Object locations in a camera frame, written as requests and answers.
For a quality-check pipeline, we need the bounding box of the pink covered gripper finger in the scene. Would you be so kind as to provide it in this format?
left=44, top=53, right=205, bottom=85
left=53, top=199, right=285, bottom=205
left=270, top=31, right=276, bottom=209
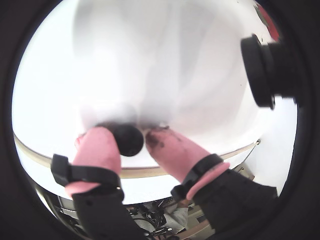
left=50, top=126, right=145, bottom=240

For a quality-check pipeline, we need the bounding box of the small green leaf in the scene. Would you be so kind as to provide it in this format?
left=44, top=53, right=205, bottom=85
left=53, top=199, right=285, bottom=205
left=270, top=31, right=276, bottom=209
left=253, top=5, right=270, bottom=27

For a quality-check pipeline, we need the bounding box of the black camera lens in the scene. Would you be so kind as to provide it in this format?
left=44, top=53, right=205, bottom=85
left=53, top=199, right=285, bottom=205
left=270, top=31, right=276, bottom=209
left=240, top=33, right=305, bottom=110

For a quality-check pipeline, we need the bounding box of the red collapsible silicone cup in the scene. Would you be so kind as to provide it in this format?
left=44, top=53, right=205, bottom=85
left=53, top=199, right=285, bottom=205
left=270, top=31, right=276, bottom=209
left=257, top=3, right=281, bottom=42

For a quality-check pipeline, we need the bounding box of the pink stained gripper finger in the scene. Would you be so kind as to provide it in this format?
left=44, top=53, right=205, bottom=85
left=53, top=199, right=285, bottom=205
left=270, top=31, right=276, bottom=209
left=144, top=127, right=279, bottom=236

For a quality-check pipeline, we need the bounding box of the small dark blueberry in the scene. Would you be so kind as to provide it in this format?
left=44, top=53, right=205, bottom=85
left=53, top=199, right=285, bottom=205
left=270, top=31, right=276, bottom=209
left=111, top=123, right=145, bottom=158

